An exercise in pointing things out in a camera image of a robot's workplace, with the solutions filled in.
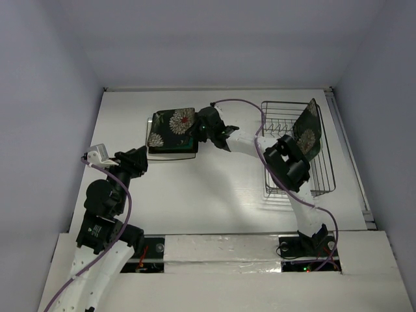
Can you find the dark patterned plate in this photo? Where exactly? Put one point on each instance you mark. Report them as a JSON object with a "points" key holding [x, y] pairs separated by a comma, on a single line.
{"points": [[171, 124]]}

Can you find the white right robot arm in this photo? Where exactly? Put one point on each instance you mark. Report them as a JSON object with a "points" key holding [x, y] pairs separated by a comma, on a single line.
{"points": [[282, 158]]}

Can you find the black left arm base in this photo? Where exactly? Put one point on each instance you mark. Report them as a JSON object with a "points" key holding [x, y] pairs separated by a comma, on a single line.
{"points": [[153, 248]]}

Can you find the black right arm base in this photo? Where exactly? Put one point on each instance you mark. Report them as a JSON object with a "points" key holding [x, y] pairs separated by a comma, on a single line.
{"points": [[300, 245]]}

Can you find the white foam block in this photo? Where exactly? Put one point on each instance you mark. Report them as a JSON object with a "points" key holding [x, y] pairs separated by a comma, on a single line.
{"points": [[220, 248]]}

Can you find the wire dish rack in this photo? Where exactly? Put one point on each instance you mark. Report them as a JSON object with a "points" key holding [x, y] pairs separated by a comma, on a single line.
{"points": [[280, 118]]}

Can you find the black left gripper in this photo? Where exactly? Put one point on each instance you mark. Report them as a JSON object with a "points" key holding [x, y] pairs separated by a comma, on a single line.
{"points": [[134, 160]]}

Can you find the teal square plate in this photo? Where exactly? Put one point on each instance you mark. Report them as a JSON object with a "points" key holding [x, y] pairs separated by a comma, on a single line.
{"points": [[159, 145]]}

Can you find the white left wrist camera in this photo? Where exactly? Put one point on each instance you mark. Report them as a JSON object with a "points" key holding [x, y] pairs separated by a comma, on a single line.
{"points": [[97, 155]]}

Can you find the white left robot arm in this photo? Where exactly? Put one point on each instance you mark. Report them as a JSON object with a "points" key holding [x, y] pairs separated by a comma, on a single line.
{"points": [[105, 241]]}

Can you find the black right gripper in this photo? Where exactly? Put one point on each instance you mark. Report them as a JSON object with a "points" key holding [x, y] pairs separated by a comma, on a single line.
{"points": [[201, 123]]}

